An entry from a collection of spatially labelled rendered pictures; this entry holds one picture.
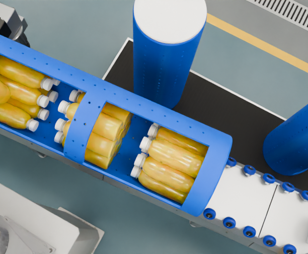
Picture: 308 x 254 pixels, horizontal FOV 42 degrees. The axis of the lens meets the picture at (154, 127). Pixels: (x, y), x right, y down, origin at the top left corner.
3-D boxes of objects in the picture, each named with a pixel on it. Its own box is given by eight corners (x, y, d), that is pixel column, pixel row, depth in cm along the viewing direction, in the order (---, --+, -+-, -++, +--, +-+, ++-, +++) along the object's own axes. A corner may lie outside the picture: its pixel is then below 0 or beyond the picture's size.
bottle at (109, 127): (125, 117, 127) (72, 93, 129) (117, 127, 121) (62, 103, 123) (119, 134, 131) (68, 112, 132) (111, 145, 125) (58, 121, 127)
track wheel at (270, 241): (278, 242, 136) (279, 238, 138) (266, 237, 137) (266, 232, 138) (272, 249, 139) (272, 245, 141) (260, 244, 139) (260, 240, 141)
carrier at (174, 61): (190, 97, 237) (164, 59, 242) (222, 22, 152) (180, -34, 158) (150, 122, 232) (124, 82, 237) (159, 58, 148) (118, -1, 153)
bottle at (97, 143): (113, 143, 126) (60, 119, 127) (106, 162, 128) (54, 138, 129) (120, 135, 132) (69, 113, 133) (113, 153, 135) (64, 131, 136)
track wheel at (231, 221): (237, 224, 137) (238, 219, 139) (225, 218, 138) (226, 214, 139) (232, 231, 140) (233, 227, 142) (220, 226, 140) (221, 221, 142)
